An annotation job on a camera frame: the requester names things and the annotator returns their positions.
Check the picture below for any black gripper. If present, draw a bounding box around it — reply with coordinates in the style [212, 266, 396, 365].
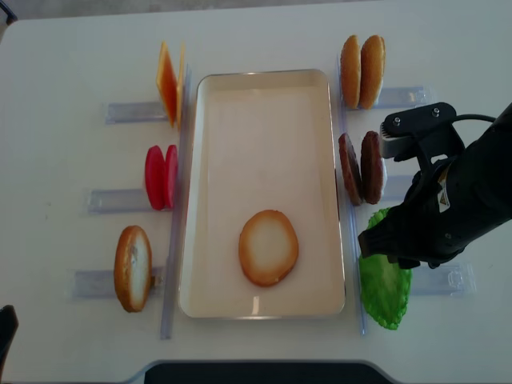
[358, 158, 480, 269]

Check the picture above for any green lettuce leaf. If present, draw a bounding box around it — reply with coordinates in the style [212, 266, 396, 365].
[358, 207, 413, 330]

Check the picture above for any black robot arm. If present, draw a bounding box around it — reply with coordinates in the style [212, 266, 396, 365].
[358, 102, 511, 269]

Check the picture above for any clear lettuce holder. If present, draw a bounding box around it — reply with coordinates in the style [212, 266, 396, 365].
[410, 262, 476, 297]

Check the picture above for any right brown meat patty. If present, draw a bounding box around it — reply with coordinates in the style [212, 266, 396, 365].
[361, 131, 384, 204]

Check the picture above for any brown meat patty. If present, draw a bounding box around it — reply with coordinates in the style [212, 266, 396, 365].
[361, 131, 384, 204]
[338, 133, 362, 206]

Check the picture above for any left brown meat patty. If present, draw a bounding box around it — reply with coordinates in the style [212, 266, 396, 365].
[338, 133, 362, 206]

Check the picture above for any bread slice on tray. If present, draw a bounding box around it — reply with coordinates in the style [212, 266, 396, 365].
[238, 210, 299, 287]

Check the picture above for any upright bread slice left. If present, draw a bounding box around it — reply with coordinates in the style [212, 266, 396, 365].
[114, 226, 152, 313]

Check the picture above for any left orange cheese slice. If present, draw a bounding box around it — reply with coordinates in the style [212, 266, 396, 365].
[156, 41, 178, 126]

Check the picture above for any clear tomato holder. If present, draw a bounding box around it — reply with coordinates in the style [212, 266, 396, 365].
[85, 189, 152, 214]

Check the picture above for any clear bread holder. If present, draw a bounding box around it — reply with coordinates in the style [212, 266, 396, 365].
[66, 266, 165, 300]

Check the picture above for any clear cheese holder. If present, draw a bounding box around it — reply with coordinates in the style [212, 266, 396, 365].
[105, 102, 167, 125]

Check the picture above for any clear patty holder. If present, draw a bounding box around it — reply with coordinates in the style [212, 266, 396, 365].
[381, 175, 414, 202]

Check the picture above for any clear bun holder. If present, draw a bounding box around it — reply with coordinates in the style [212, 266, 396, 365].
[374, 86, 435, 109]

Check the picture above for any white rectangular tray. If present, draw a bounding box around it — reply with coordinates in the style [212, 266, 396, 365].
[179, 69, 346, 319]

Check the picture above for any left bun slice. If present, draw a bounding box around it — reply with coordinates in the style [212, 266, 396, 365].
[340, 35, 361, 109]

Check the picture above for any bun slice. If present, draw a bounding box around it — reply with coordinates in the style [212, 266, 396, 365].
[340, 35, 361, 109]
[359, 35, 386, 110]

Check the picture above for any right bun slice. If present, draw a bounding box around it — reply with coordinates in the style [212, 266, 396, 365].
[359, 35, 386, 110]

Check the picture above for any dark base bottom edge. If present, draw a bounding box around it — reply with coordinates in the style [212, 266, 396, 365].
[144, 362, 390, 384]

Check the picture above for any black object left edge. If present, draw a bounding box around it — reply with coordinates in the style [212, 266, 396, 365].
[0, 305, 19, 377]

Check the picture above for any dark object top left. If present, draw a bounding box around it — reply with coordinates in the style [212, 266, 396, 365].
[0, 0, 18, 26]

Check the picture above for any right long clear rail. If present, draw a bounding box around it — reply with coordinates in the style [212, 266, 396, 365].
[336, 56, 367, 337]

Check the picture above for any long clear rail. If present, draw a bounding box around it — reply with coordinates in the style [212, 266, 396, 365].
[160, 64, 193, 340]
[336, 56, 367, 337]

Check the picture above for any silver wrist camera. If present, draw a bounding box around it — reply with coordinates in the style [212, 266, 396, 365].
[379, 102, 465, 162]

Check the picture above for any left long clear rail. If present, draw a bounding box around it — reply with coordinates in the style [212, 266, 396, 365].
[160, 64, 193, 340]

